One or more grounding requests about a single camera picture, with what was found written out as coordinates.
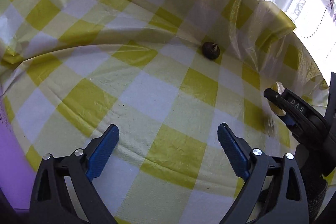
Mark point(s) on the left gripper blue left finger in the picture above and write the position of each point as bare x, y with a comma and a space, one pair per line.
50, 200

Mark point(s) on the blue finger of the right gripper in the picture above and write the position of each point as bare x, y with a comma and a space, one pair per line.
298, 108
298, 126

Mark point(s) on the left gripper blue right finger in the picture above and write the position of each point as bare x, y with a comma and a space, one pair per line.
273, 190

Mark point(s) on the dark dried fruit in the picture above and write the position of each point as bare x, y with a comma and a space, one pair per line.
211, 50

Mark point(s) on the yellow fruit half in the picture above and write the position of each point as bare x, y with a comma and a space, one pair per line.
279, 88

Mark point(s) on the white box purple rim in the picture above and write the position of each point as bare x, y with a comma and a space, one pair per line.
17, 176

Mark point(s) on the yellow white checkered tablecloth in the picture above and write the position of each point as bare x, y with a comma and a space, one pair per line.
70, 68

